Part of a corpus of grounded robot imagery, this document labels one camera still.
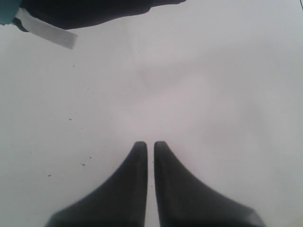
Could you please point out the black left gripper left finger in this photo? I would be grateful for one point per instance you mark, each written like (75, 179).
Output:
(119, 202)

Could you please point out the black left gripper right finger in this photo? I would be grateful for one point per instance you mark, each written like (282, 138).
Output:
(185, 201)

